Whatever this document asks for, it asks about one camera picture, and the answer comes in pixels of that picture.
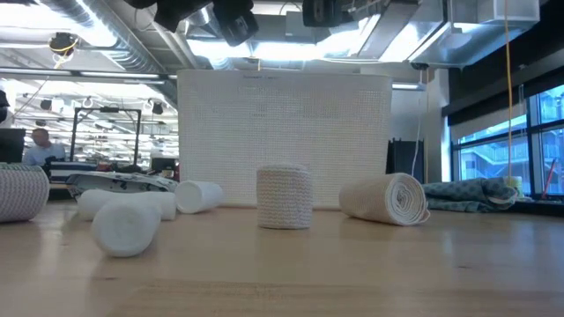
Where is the white perforated plastic basket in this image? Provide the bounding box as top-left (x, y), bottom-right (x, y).
top-left (176, 69), bottom-right (393, 209)

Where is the cream knitted bandage roll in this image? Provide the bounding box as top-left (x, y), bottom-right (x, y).
top-left (256, 163), bottom-right (314, 231)

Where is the beige elastic bandage roll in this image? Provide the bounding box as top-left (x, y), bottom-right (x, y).
top-left (338, 172), bottom-right (432, 227)

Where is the ring-patterned grey packet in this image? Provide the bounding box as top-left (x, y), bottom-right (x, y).
top-left (65, 171), bottom-right (180, 198)

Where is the grey mesh bandage roll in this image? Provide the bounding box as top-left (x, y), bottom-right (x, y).
top-left (0, 163), bottom-right (51, 224)

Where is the black standing panel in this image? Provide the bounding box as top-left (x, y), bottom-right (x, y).
top-left (386, 138), bottom-right (425, 184)

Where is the grey ceiling box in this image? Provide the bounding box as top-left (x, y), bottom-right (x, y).
top-left (285, 11), bottom-right (315, 39)

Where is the teal patterned folded cloth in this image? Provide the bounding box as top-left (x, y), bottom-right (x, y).
top-left (421, 177), bottom-right (517, 213)

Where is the blue striped box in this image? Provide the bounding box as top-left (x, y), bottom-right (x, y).
top-left (49, 160), bottom-right (99, 182)

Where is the person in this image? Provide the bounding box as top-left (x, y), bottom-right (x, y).
top-left (21, 127), bottom-right (67, 167)

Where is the red stick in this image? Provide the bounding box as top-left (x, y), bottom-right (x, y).
top-left (541, 158), bottom-right (557, 197)

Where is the black monitor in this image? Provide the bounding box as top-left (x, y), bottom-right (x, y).
top-left (0, 127), bottom-right (26, 164)

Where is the black background rig frame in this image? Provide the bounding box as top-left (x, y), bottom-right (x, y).
top-left (70, 107), bottom-right (142, 175)

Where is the black ceiling cable reel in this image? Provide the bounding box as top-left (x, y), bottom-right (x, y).
top-left (48, 31), bottom-right (80, 57)

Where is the black aluminium table frame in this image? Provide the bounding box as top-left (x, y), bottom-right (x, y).
top-left (514, 200), bottom-right (564, 217)

